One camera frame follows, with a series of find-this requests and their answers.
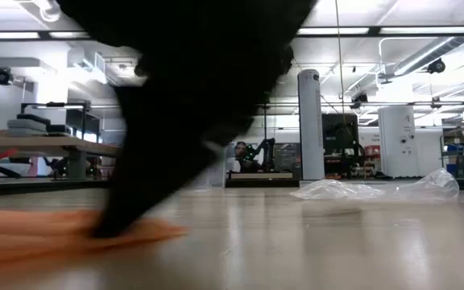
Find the orange elastic bandage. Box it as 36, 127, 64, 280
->
0, 207, 189, 275

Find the wooden station table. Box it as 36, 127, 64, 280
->
227, 172, 293, 181

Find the person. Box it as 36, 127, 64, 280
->
234, 141, 257, 173

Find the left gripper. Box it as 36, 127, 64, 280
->
56, 0, 317, 88

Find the black flat device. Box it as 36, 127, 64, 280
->
46, 123, 73, 136

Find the black ceiling cord reel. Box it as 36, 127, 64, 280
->
350, 92, 369, 110
0, 66, 15, 85
428, 58, 446, 75

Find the thin hanging cable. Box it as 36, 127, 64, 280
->
334, 0, 348, 126

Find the clear plastic bag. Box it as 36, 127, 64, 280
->
289, 168, 461, 202

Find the stack of grey cases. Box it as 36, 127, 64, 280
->
6, 113, 52, 138

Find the white tower column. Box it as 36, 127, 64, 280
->
297, 68, 325, 181

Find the wooden desk with grey legs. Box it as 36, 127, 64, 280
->
0, 135, 121, 181

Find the long white overhead rail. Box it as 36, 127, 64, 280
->
20, 100, 464, 110

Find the black equipment rack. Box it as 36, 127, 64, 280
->
322, 113, 362, 179

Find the silver round duct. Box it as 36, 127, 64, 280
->
392, 11, 464, 77

